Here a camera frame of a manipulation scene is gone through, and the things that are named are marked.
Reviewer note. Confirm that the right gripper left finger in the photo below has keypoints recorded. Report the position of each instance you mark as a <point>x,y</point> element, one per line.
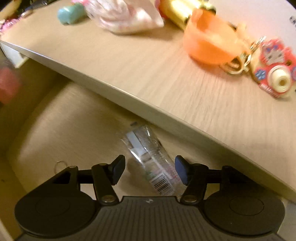
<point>105,176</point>

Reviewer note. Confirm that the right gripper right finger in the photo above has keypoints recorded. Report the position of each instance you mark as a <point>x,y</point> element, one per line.
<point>194,177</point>

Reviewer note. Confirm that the clear plastic packet with barcode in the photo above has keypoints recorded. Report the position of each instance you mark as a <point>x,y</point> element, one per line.
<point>157,166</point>

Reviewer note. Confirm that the white desk drawer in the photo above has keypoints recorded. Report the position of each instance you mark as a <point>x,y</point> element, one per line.
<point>53,123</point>

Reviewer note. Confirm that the gold keychain trinket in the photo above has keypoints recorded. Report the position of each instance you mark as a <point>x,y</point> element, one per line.
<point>241,63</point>

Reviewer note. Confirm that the red white keychain charm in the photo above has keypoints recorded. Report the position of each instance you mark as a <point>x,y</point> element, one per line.
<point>272,67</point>

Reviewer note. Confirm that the white pink cloth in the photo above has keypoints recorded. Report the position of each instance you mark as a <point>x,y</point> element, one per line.
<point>124,17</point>

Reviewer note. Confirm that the biscuit stick packet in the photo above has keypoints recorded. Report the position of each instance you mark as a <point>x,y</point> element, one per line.
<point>180,11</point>

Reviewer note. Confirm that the teal toy case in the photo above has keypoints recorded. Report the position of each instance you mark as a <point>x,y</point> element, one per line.
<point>69,15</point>

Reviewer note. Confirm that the white aigo computer case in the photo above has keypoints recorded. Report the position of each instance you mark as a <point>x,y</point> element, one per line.
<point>293,20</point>

